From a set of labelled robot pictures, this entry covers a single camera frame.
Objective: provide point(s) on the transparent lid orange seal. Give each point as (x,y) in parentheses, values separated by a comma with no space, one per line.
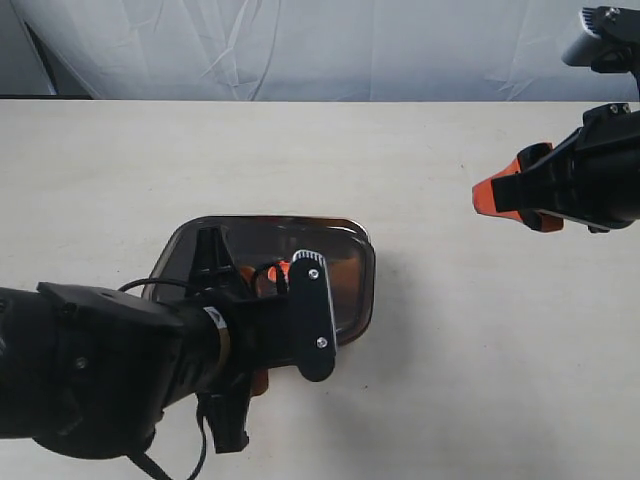
(253,255)

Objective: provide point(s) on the white backdrop cloth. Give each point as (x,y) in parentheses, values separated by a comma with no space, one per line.
(298,51)

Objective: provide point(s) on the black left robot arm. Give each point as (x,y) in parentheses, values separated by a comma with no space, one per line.
(89,371)

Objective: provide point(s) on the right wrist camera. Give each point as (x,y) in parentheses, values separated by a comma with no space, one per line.
(604,39)

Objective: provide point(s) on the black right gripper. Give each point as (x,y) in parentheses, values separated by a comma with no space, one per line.
(546,185)

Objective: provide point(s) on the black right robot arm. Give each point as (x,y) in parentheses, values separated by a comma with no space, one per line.
(625,199)

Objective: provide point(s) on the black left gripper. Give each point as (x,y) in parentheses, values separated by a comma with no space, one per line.
(249,305)

